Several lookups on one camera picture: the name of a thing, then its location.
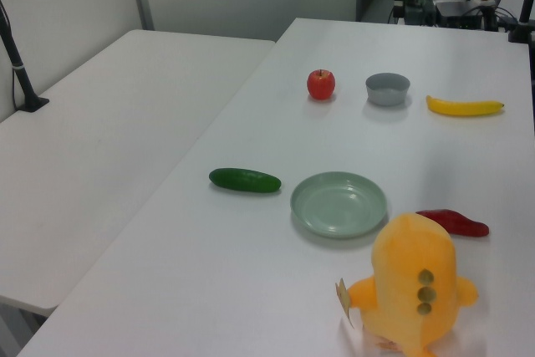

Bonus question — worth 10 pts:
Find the red apple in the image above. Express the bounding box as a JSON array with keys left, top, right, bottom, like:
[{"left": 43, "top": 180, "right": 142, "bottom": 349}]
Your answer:
[{"left": 307, "top": 69, "right": 337, "bottom": 102}]

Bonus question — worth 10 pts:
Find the grey bowl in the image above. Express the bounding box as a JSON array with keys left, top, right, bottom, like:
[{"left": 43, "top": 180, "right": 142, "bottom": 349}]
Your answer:
[{"left": 364, "top": 72, "right": 411, "bottom": 107}]

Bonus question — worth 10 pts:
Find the black electronics box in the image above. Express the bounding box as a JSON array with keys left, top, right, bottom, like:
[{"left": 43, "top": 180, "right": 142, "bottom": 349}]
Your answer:
[{"left": 434, "top": 0, "right": 486, "bottom": 30}]

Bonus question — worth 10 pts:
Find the black stand with clamp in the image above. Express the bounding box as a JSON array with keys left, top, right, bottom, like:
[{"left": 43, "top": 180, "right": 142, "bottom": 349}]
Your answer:
[{"left": 507, "top": 0, "right": 535, "bottom": 44}]

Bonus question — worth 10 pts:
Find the yellow banana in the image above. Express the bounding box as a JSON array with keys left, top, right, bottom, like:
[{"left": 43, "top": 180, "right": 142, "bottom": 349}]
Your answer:
[{"left": 425, "top": 94, "right": 505, "bottom": 116}]

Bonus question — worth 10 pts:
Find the red chili pepper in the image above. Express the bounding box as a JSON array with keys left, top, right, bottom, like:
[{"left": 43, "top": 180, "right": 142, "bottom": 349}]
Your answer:
[{"left": 415, "top": 208, "right": 490, "bottom": 237}]

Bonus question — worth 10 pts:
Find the pale green plate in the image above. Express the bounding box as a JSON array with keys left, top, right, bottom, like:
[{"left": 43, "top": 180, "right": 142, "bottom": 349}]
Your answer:
[{"left": 289, "top": 171, "right": 389, "bottom": 240}]

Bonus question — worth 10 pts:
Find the orange plush toy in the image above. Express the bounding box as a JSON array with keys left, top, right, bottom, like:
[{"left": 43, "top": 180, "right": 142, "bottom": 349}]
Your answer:
[{"left": 346, "top": 212, "right": 479, "bottom": 357}]

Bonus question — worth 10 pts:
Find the green cucumber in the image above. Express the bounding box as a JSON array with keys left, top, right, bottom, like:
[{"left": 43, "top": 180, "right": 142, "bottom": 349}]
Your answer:
[{"left": 208, "top": 167, "right": 283, "bottom": 195}]

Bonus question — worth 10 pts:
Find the paper tag on plush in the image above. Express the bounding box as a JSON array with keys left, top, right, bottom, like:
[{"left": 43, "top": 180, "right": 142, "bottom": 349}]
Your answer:
[{"left": 334, "top": 277, "right": 355, "bottom": 329}]

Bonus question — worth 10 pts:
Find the white side table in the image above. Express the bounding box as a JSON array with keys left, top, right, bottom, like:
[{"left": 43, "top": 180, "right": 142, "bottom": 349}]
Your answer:
[{"left": 0, "top": 29, "right": 277, "bottom": 319}]

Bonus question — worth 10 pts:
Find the black pole with foot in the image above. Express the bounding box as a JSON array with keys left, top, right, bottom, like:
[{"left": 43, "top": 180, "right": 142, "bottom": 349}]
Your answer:
[{"left": 0, "top": 0, "right": 50, "bottom": 113}]

